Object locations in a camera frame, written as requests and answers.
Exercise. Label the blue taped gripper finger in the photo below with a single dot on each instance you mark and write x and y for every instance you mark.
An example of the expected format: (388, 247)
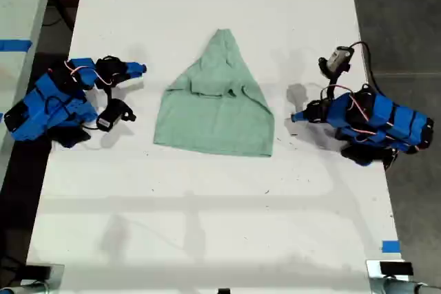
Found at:
(302, 114)
(135, 66)
(131, 75)
(302, 120)

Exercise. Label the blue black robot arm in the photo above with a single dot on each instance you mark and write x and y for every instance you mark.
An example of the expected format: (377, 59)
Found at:
(386, 122)
(44, 104)

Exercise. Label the pale green T-shirt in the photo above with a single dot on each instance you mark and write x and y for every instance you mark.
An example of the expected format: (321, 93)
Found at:
(213, 122)

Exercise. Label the long blue tape strip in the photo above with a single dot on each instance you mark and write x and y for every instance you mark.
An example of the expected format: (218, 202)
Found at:
(15, 44)

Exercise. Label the short blue tape strip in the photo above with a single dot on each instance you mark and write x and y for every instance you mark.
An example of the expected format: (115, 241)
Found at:
(391, 246)

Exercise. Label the metal table clamp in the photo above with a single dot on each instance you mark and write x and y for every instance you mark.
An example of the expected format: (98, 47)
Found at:
(373, 270)
(44, 273)

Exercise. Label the small black clip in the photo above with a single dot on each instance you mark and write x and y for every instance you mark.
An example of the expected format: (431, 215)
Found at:
(224, 291)

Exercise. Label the grey metal pipe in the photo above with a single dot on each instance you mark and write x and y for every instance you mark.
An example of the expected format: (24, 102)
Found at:
(403, 287)
(20, 288)

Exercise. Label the black camera stalk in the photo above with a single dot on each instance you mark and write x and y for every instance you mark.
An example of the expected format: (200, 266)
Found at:
(335, 84)
(109, 93)

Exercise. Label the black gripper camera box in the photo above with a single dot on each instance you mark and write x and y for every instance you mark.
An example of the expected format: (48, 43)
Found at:
(112, 115)

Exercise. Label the grey gripper camera box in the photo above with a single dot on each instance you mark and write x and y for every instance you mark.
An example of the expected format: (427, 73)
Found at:
(337, 59)

